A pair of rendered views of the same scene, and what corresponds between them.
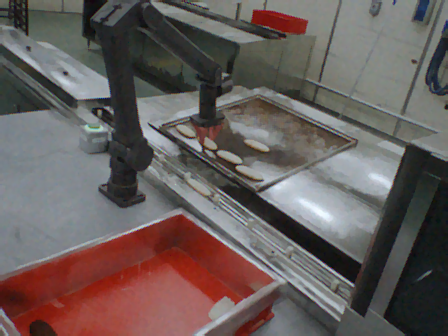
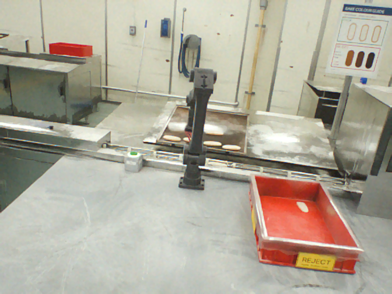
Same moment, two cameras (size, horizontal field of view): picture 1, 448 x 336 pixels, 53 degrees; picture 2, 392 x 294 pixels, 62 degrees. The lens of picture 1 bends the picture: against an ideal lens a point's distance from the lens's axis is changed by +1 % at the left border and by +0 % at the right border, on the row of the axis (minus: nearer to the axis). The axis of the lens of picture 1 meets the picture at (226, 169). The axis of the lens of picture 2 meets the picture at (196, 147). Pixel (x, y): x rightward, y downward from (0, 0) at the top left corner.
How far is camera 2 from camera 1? 1.09 m
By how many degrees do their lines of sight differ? 34
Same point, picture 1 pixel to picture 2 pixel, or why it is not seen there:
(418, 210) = not seen: outside the picture
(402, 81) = (164, 74)
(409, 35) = (160, 45)
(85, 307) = (270, 233)
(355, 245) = (305, 160)
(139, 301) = (279, 220)
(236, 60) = (66, 84)
